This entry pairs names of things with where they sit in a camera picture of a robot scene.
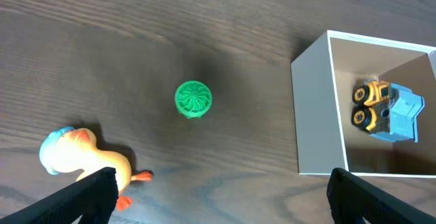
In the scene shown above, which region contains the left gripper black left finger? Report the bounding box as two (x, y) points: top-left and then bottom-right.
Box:
(1, 167), (119, 224)

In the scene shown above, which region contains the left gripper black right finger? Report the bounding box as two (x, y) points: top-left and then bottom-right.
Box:
(326, 167), (435, 224)

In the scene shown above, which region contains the yellow rubber duck blue hat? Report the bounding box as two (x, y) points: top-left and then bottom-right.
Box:
(39, 127), (153, 211)

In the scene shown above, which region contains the yellow blue toy truck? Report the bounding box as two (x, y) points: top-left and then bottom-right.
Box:
(351, 80), (425, 142)

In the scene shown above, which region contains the white cardboard box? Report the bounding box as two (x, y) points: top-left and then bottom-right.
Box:
(291, 30), (435, 178)

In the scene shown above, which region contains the green spinning top toy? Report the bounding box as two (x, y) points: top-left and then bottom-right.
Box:
(174, 80), (213, 118)

